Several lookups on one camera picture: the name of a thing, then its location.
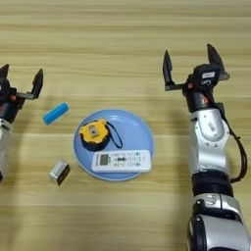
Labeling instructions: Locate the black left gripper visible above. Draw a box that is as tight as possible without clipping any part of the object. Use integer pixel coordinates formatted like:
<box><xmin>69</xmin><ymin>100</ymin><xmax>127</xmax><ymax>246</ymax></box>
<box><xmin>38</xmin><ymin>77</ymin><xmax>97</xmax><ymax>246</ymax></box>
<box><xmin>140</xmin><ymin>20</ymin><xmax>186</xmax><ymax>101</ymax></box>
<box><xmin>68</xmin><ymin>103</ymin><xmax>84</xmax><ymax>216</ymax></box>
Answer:
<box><xmin>0</xmin><ymin>64</ymin><xmax>44</xmax><ymax>125</ymax></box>

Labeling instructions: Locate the white remote control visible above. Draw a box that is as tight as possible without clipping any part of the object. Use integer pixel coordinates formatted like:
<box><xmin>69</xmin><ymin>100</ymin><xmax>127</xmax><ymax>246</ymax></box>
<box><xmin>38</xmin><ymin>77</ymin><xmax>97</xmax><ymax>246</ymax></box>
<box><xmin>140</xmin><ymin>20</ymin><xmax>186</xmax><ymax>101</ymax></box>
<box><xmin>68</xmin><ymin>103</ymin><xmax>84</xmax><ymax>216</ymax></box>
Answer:
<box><xmin>90</xmin><ymin>149</ymin><xmax>153</xmax><ymax>174</ymax></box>

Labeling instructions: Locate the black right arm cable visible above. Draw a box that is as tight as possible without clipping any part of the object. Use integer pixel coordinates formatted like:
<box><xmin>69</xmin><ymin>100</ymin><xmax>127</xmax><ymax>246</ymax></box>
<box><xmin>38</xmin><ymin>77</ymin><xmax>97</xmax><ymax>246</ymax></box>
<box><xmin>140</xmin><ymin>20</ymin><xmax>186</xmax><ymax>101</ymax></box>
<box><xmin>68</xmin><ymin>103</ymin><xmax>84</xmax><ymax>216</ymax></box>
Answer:
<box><xmin>221</xmin><ymin>109</ymin><xmax>249</xmax><ymax>184</ymax></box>

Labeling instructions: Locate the yellow black tape measure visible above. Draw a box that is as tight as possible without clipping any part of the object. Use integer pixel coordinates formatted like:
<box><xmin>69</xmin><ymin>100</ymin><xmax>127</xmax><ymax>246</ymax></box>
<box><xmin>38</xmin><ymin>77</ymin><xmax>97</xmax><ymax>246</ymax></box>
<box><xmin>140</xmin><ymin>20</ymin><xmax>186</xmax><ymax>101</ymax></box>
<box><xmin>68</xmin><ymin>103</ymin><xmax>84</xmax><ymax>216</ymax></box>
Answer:
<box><xmin>78</xmin><ymin>118</ymin><xmax>125</xmax><ymax>152</ymax></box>

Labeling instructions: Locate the blue rectangular block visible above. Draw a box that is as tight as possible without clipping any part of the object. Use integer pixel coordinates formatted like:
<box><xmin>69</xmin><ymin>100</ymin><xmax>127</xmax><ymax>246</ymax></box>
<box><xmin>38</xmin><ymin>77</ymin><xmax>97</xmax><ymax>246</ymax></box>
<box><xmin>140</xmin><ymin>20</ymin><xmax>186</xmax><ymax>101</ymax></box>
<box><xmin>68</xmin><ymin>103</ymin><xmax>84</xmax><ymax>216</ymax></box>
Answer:
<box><xmin>42</xmin><ymin>102</ymin><xmax>71</xmax><ymax>126</ymax></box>

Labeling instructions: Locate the small silver metal box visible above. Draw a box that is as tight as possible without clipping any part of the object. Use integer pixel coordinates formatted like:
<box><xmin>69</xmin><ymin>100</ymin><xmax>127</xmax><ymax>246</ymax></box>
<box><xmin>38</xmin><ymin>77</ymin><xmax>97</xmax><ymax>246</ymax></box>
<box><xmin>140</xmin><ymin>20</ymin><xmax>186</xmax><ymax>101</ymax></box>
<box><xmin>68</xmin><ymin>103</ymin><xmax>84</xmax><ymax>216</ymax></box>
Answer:
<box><xmin>48</xmin><ymin>160</ymin><xmax>72</xmax><ymax>186</ymax></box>

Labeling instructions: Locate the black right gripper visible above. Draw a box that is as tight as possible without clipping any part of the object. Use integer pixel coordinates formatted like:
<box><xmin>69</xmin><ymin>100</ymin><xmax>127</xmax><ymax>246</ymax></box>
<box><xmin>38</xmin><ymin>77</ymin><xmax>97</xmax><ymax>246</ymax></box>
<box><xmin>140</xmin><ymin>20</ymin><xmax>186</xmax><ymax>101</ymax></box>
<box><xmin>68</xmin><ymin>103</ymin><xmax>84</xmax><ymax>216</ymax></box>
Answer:
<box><xmin>162</xmin><ymin>43</ymin><xmax>231</xmax><ymax>114</ymax></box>

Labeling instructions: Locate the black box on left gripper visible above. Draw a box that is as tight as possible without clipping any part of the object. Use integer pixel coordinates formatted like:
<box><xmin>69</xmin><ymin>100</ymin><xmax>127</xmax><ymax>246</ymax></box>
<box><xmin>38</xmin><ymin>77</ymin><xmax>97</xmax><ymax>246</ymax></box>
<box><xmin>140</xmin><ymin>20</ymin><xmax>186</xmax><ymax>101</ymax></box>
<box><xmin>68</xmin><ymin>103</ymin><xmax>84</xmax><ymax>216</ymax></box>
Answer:
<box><xmin>0</xmin><ymin>77</ymin><xmax>12</xmax><ymax>101</ymax></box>

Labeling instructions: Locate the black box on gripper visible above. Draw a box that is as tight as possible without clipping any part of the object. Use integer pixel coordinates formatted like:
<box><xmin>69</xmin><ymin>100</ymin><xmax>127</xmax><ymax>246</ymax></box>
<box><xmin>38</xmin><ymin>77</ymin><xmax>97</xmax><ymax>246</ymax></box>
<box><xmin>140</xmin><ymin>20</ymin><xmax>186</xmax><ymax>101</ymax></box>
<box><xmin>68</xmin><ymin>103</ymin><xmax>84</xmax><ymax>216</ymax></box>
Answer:
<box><xmin>0</xmin><ymin>77</ymin><xmax>12</xmax><ymax>101</ymax></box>
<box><xmin>192</xmin><ymin>64</ymin><xmax>221</xmax><ymax>88</ymax></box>

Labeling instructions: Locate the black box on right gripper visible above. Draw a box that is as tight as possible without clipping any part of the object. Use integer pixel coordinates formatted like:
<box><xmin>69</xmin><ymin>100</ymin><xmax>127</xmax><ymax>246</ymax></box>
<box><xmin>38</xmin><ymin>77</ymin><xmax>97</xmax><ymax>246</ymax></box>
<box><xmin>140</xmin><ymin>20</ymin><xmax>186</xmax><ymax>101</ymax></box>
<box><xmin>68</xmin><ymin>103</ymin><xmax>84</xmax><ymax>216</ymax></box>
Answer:
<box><xmin>192</xmin><ymin>64</ymin><xmax>221</xmax><ymax>88</ymax></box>

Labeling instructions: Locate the light blue round plate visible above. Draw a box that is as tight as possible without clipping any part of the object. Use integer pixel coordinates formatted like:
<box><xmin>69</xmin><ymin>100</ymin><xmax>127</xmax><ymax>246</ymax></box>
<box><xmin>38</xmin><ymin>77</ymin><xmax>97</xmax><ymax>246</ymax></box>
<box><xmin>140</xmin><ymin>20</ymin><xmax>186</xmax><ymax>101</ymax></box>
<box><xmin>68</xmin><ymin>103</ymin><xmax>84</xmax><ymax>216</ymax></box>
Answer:
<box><xmin>73</xmin><ymin>109</ymin><xmax>156</xmax><ymax>182</ymax></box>

